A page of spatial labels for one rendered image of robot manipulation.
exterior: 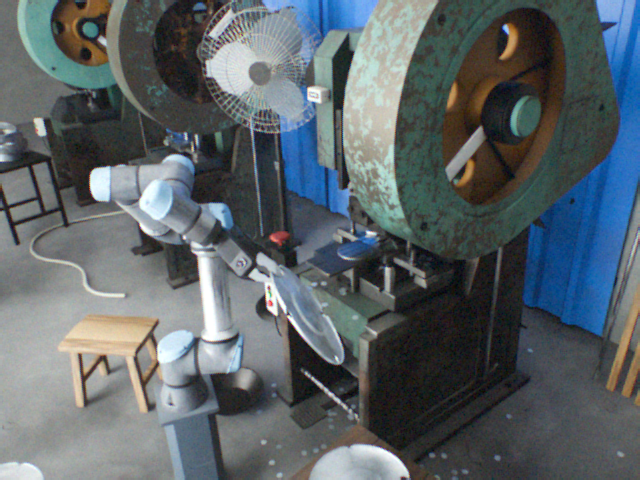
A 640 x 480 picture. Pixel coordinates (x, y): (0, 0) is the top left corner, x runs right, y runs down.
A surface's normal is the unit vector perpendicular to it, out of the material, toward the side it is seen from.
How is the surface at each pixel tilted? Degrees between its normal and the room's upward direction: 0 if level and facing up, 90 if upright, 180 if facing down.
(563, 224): 90
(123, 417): 0
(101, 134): 90
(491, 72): 90
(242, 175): 90
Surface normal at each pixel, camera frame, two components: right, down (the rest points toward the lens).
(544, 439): -0.04, -0.89
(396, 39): -0.70, -0.21
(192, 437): 0.34, 0.41
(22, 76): 0.60, 0.34
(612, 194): -0.80, 0.30
